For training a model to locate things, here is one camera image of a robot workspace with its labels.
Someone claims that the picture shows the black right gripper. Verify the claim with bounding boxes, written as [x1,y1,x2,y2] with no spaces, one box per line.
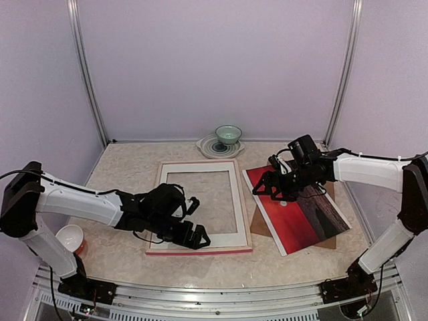
[253,163,320,201]

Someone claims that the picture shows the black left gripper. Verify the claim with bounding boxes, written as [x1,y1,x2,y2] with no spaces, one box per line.
[146,213,211,250]

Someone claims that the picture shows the white photo mat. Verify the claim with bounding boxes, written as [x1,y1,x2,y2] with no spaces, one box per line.
[148,160,248,250]

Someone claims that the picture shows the red and dark photo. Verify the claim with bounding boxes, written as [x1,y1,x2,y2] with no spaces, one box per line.
[253,185,352,256]

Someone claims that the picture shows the wooden picture frame red edge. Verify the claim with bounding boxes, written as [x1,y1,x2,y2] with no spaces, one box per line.
[145,158,254,257]

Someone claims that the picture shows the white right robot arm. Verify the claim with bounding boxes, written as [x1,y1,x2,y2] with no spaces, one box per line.
[252,134,427,297]

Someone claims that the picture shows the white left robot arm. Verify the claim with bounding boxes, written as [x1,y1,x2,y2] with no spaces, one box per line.
[1,161,211,298]

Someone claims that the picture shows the brown backing board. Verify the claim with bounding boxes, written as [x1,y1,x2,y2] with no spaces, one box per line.
[250,183,336,249]

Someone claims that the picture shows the green ceramic bowl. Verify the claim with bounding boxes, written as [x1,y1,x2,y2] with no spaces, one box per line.
[215,125,242,145]

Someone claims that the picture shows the white plate green rings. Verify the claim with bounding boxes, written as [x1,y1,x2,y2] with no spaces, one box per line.
[195,133,247,161]

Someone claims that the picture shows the white bowl orange outside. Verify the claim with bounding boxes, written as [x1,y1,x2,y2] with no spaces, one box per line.
[56,224,86,255]

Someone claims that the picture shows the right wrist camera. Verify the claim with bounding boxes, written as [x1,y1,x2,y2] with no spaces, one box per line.
[268,154,291,175]

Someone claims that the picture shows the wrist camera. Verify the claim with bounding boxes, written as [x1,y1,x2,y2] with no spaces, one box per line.
[182,197,200,218]
[268,154,291,175]

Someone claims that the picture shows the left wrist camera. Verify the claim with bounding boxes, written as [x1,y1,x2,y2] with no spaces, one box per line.
[182,197,200,218]

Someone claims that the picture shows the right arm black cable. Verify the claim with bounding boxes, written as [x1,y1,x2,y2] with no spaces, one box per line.
[337,146,428,163]

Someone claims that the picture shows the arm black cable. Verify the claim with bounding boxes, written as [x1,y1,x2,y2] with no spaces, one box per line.
[0,169,121,198]
[337,146,428,163]

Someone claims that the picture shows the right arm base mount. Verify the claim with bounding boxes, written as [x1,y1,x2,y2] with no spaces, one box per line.
[319,260,378,304]

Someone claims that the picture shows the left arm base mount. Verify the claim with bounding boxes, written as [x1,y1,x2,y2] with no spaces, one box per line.
[58,254,118,305]

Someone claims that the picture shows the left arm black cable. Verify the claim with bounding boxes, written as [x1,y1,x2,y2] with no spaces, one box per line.
[0,169,121,198]

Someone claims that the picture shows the right aluminium corner post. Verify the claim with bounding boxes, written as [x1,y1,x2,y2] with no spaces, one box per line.
[323,0,363,147]

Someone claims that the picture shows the aluminium corner post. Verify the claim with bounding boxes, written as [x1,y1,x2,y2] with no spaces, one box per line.
[323,0,363,147]
[67,0,110,148]

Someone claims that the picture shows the left aluminium corner post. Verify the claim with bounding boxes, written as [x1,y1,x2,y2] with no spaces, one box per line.
[67,0,110,148]

